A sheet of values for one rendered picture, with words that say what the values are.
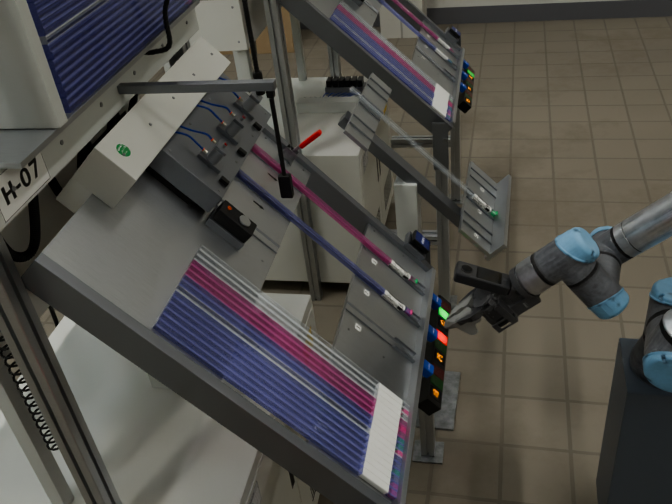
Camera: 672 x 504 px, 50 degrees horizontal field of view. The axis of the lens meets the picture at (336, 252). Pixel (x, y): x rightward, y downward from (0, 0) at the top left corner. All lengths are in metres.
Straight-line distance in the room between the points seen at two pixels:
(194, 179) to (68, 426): 0.46
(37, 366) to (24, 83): 0.41
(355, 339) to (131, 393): 0.58
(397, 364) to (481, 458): 0.85
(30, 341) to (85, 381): 0.68
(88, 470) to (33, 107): 0.61
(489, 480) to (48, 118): 1.62
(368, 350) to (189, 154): 0.51
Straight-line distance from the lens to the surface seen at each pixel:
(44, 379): 1.20
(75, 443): 1.30
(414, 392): 1.46
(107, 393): 1.78
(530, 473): 2.27
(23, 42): 1.05
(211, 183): 1.31
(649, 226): 1.55
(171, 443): 1.62
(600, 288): 1.50
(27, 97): 1.09
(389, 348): 1.50
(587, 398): 2.49
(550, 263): 1.47
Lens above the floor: 1.79
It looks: 35 degrees down
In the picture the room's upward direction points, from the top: 7 degrees counter-clockwise
